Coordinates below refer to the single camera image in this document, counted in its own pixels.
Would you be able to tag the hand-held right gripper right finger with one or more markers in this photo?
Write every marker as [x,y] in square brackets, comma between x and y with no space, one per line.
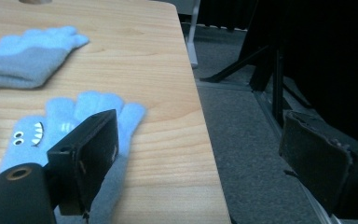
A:
[317,168]

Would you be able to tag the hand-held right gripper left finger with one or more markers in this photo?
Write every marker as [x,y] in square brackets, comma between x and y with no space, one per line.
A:
[90,155]

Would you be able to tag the blue glove with toothy face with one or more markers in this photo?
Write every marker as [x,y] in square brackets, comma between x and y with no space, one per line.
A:
[90,104]

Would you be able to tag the black metal stand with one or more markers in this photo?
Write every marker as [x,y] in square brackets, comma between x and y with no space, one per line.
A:
[276,71]

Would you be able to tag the dark curtain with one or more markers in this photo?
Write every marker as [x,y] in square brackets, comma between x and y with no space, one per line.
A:
[338,62]

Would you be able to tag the blue and grey knit glove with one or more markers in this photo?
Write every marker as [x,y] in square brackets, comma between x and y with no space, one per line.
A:
[28,59]

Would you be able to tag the white metal stand leg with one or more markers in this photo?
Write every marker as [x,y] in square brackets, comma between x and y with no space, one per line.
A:
[193,37]

